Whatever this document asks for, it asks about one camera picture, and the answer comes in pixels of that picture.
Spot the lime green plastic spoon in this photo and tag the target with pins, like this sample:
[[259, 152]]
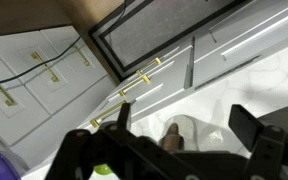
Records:
[[103, 170]]

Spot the stainless steel cup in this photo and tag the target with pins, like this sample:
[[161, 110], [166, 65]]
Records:
[[188, 125]]

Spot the white base cabinet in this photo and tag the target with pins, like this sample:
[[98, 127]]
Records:
[[170, 76]]

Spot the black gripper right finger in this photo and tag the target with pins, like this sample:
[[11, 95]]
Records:
[[245, 125]]

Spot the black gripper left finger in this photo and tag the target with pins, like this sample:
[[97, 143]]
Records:
[[124, 116]]

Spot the white shaker side cabinet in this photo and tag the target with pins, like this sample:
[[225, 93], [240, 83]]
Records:
[[67, 90]]

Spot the grey floor mat black border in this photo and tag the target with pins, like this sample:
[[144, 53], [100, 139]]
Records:
[[157, 26]]

